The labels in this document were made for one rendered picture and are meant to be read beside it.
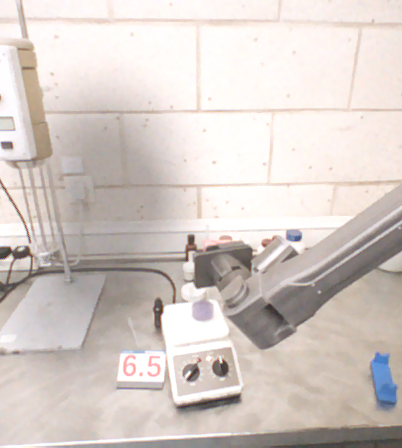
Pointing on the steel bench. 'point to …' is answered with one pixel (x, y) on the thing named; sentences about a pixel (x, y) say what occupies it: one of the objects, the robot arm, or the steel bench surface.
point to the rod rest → (385, 391)
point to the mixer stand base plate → (51, 316)
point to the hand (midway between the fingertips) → (207, 244)
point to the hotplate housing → (197, 351)
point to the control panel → (205, 371)
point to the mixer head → (12, 102)
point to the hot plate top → (182, 328)
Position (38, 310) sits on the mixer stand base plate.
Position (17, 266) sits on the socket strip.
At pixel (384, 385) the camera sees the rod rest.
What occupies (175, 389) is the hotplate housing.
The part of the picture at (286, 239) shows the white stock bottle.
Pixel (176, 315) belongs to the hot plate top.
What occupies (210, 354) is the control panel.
